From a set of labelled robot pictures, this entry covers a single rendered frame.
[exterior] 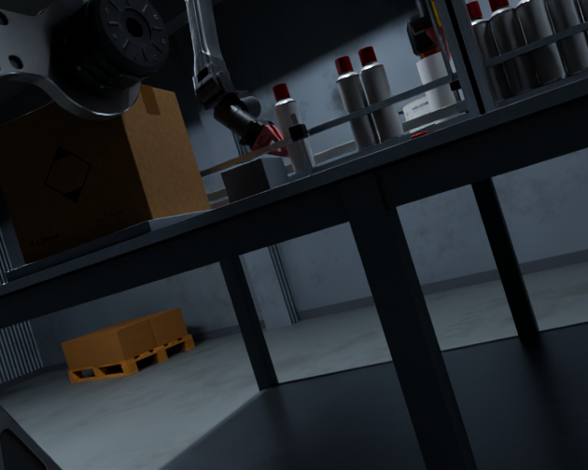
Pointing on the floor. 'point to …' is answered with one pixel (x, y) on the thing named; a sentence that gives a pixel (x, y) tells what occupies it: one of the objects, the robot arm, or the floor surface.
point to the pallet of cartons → (127, 345)
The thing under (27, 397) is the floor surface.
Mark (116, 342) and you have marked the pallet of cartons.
